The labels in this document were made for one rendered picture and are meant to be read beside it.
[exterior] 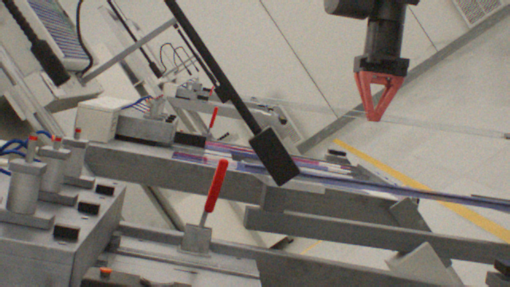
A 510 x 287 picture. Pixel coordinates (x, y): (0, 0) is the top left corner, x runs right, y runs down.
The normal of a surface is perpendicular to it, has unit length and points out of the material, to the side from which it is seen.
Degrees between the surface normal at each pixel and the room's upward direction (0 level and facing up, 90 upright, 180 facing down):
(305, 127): 90
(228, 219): 90
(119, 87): 90
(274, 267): 90
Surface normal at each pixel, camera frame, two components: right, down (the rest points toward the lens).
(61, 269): 0.04, 0.06
